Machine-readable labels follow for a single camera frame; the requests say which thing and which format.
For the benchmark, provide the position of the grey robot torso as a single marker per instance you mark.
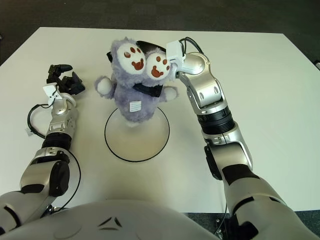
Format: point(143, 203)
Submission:
point(112, 225)

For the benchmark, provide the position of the black box on floor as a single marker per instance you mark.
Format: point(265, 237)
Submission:
point(225, 231)

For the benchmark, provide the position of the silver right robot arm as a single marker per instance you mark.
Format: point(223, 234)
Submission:
point(212, 90)

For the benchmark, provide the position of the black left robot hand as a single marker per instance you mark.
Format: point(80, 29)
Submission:
point(72, 85)

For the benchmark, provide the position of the white object beside table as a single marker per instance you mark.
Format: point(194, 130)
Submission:
point(318, 65)

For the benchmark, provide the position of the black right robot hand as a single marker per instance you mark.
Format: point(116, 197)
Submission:
point(150, 91)

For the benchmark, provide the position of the white right wrist connector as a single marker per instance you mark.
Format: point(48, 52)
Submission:
point(175, 51)

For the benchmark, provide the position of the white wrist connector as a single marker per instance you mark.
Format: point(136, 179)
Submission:
point(50, 89)
point(175, 51)

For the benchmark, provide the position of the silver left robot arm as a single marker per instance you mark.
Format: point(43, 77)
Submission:
point(58, 125)

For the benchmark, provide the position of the white plate with black rim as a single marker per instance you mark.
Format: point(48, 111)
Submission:
point(140, 145)

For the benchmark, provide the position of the purple plush bunny doll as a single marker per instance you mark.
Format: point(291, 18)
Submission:
point(125, 100)

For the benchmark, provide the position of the white left wrist connector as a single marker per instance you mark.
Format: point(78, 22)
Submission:
point(50, 89)

